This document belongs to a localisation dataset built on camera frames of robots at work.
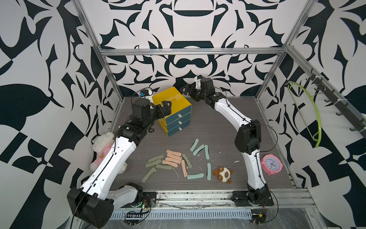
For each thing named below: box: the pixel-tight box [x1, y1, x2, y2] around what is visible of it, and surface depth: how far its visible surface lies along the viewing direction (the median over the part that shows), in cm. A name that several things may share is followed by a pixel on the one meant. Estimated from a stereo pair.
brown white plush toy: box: [212, 166, 234, 185], surface depth 82 cm
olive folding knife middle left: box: [144, 159, 162, 168], surface depth 87 cm
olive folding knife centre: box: [155, 164, 173, 170], surface depth 87 cm
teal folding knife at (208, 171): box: [206, 162, 212, 181], surface depth 85 cm
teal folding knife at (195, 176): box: [186, 172, 205, 180], surface depth 83 cm
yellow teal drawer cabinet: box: [152, 86, 193, 137], surface depth 93 cm
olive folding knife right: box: [182, 153, 193, 169], surface depth 89 cm
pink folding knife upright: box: [181, 159, 188, 178], surface depth 86 cm
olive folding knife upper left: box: [147, 154, 164, 163], surface depth 89 cm
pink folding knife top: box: [165, 149, 183, 157], surface depth 91 cm
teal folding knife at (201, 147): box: [193, 144, 205, 157], surface depth 93 cm
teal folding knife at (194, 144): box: [190, 138, 199, 152], surface depth 95 cm
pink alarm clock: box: [261, 153, 284, 176], surface depth 85 cm
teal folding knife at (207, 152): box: [204, 144, 210, 160], surface depth 93 cm
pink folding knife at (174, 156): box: [166, 152, 183, 161], surface depth 91 cm
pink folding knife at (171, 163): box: [162, 159, 179, 168], surface depth 88 cm
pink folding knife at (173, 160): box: [164, 156, 182, 165], surface depth 89 cm
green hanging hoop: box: [285, 81, 322, 148], surface depth 73 cm
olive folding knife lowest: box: [141, 167, 156, 183], surface depth 84 cm
